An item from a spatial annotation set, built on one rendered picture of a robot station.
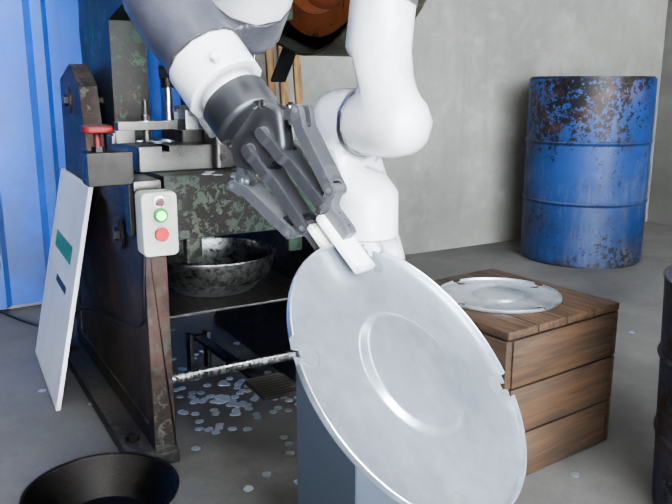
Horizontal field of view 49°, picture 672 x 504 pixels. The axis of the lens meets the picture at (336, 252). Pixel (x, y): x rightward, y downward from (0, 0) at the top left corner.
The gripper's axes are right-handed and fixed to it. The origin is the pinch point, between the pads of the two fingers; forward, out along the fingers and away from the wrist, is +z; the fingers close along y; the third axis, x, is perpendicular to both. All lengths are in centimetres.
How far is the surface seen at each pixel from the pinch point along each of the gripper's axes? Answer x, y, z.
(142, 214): 42, -61, -47
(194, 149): 67, -60, -62
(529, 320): 90, -29, 15
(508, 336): 80, -30, 15
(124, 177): 45, -62, -58
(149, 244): 43, -65, -42
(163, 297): 49, -76, -35
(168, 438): 50, -100, -11
